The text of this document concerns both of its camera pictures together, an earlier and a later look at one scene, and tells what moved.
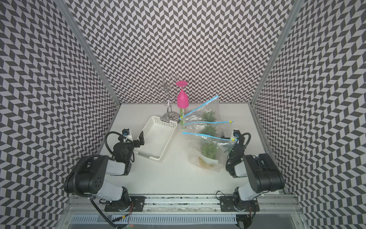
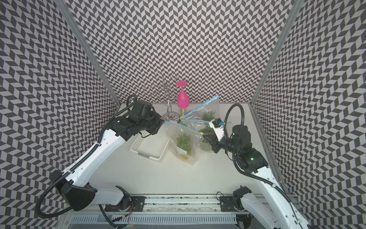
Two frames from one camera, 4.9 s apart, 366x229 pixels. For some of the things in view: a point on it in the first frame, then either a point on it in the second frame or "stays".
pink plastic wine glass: x=182 y=99 stays
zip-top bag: x=208 y=111 stays
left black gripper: x=142 y=142 to x=159 y=121
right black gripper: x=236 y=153 to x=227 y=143
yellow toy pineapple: x=209 y=150 to x=183 y=142
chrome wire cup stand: x=166 y=90 stays
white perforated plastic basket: x=157 y=135 stays
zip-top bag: x=207 y=152 to x=184 y=142
